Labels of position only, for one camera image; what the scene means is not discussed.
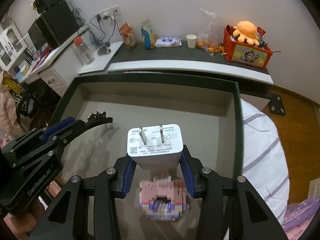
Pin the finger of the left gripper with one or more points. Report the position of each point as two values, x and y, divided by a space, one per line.
60 138
34 138

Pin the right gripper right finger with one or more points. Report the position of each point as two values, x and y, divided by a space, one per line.
231 207

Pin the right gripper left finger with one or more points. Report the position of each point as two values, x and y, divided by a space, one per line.
86 208

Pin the pink donut block model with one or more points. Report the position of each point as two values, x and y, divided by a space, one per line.
163 198

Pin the black hair clip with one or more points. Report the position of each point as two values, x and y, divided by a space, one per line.
97 115

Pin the white charger plug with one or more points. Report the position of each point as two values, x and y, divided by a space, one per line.
155 147

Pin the person left hand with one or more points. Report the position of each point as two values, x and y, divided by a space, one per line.
23 225

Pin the pink coat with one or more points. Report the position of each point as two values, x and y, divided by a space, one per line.
8 116

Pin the white striped quilt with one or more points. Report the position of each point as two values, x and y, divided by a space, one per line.
264 163

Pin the white computer desk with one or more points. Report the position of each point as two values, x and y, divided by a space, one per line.
60 67

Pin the pink black storage box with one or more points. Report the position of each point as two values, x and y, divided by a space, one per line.
182 126

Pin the white low cabinet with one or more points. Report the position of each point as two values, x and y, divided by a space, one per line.
101 61

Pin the orange cap water bottle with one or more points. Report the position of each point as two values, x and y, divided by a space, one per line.
82 51

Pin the white display cabinet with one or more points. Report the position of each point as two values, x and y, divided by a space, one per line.
12 48

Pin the black computer monitor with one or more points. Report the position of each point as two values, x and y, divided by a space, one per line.
38 33

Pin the pink bedding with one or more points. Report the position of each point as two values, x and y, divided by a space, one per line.
298 216

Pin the black computer tower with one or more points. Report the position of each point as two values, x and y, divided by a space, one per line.
57 24

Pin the orange snack bag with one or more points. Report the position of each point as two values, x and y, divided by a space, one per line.
127 33

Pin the red toy crate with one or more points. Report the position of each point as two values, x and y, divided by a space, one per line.
244 53

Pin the plastic bag of oranges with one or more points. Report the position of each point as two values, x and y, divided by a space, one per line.
210 33

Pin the white paper cup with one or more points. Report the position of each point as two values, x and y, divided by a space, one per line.
191 41

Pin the wet wipes pack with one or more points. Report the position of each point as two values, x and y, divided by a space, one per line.
167 42

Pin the blue white snack bag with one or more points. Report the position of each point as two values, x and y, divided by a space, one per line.
148 34

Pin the orange octopus plush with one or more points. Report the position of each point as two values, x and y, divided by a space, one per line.
246 31

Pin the small black camera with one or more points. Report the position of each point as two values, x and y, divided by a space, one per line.
104 49

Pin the wall power strip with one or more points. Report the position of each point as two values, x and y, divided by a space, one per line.
108 13

